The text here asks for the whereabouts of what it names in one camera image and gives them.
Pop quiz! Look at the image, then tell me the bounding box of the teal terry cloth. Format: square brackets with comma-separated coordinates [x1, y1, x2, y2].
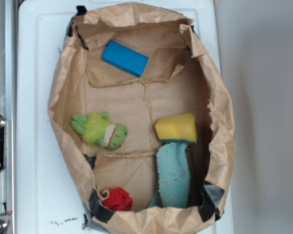
[149, 142, 190, 209]

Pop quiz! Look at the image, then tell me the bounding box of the brown paper bag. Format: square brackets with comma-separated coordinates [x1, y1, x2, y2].
[48, 2, 236, 234]

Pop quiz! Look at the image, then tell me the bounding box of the yellow green sponge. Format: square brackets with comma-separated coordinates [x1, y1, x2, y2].
[155, 113, 198, 144]

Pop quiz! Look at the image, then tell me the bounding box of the white plastic tray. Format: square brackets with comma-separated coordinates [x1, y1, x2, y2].
[16, 0, 236, 234]

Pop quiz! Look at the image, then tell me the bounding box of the green frog plush toy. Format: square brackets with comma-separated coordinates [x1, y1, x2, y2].
[70, 112, 128, 150]

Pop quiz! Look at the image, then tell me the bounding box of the red crumpled cloth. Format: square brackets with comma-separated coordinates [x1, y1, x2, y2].
[101, 188, 133, 211]

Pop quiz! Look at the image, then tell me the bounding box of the blue rectangular block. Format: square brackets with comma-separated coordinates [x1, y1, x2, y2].
[102, 40, 149, 78]

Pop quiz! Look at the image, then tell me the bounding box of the aluminium frame rail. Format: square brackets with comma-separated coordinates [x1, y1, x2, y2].
[0, 0, 18, 234]

